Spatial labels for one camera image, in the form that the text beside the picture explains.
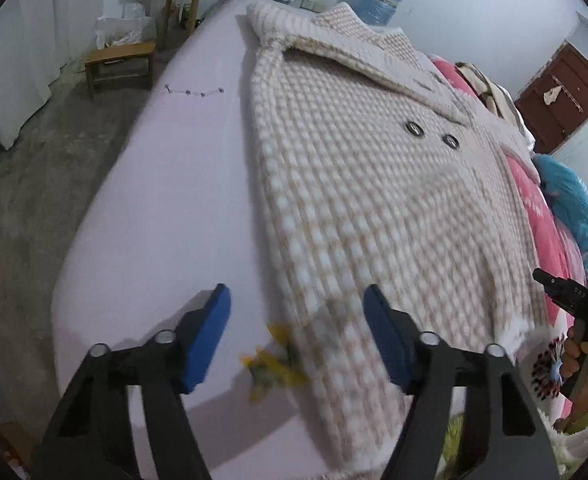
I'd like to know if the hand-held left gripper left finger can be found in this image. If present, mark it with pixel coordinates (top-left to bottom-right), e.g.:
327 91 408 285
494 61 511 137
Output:
31 282 232 480

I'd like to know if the beige white checkered coat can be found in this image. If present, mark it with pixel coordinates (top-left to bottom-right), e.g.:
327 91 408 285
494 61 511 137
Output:
246 1 550 466

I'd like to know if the brown door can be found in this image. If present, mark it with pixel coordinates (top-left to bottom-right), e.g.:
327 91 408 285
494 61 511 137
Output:
515 42 588 155

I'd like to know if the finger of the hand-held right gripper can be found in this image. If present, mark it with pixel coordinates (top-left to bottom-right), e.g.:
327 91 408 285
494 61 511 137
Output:
533 267 562 306

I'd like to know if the pink floral blanket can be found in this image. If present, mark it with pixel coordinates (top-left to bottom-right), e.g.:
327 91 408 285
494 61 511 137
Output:
431 55 588 418

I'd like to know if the small wooden stool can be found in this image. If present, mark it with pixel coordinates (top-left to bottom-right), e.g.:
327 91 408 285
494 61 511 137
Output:
84 41 157 98

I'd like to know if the white curtain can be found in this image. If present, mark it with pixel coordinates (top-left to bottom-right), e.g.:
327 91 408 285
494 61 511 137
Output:
0 0 107 201

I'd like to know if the person's right hand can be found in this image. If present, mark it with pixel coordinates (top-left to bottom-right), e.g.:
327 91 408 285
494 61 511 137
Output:
560 329 588 391

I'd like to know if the white plastic bag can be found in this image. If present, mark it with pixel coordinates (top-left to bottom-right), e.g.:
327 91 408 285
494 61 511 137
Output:
95 2 155 51

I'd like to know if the green fluffy rug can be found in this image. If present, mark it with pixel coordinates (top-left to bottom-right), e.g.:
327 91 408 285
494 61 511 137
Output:
443 417 471 463

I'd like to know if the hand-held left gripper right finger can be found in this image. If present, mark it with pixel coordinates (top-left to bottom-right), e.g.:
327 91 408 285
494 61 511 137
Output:
363 284 560 480

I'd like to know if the blue cloth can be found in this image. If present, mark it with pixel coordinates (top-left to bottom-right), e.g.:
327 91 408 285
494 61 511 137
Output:
533 154 588 261

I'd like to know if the pile of beige clothes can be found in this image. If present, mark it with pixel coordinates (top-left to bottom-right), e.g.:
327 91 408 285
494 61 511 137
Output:
455 62 535 146

